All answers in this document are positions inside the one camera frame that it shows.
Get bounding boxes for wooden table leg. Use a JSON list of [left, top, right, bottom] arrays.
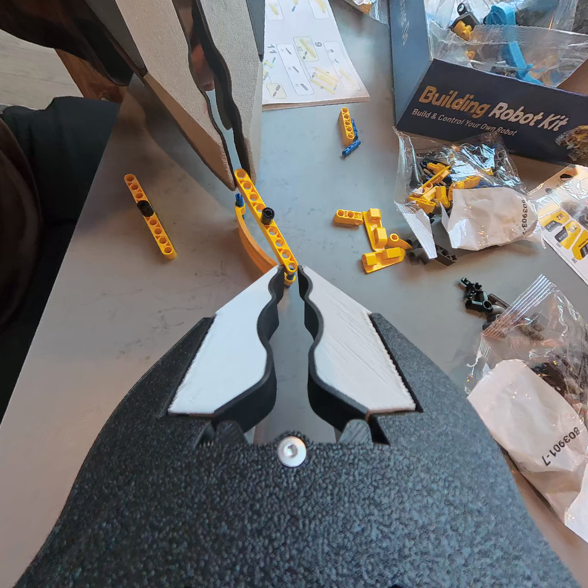
[[55, 46, 131, 104]]

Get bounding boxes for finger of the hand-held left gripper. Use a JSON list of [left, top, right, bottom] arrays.
[[115, 0, 236, 189], [196, 0, 264, 180]]

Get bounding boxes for yellow angled beam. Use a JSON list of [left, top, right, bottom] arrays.
[[360, 246, 408, 275]]

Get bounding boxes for yellow curved panel blue pins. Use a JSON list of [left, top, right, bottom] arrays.
[[235, 193, 278, 275]]

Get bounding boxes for loose black connector parts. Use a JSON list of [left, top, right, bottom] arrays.
[[459, 277, 508, 324]]

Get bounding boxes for open white instruction manual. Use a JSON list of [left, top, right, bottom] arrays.
[[261, 0, 371, 112]]

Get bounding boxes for long yellow nine-hole beam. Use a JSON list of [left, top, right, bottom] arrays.
[[123, 173, 178, 262]]

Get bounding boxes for yellow beam black pin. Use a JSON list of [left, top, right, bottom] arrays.
[[234, 168, 300, 286]]

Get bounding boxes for sticker sheet in plastic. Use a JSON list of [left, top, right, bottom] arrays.
[[531, 164, 588, 287]]

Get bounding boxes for clear bags inside box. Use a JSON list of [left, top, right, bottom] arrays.
[[426, 0, 588, 90]]

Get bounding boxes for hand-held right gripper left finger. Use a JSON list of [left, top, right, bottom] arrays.
[[168, 267, 284, 432]]

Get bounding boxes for person's left forearm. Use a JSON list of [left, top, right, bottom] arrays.
[[0, 0, 148, 79]]

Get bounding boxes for grey desk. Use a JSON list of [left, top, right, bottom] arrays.
[[0, 0, 588, 588]]

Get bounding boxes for plastic bag of black parts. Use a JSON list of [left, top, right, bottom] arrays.
[[463, 275, 588, 545]]

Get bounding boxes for short yellow beam blue pin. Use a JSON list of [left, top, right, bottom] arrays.
[[337, 107, 363, 158]]

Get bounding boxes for blue plastic part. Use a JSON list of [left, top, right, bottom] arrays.
[[484, 4, 545, 85]]

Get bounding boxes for plastic bag of yellow parts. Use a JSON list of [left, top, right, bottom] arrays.
[[394, 129, 540, 268]]

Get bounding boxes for blue kit box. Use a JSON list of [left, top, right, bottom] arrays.
[[387, 0, 588, 168]]

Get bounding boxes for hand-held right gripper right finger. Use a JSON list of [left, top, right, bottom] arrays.
[[299, 265, 417, 431]]

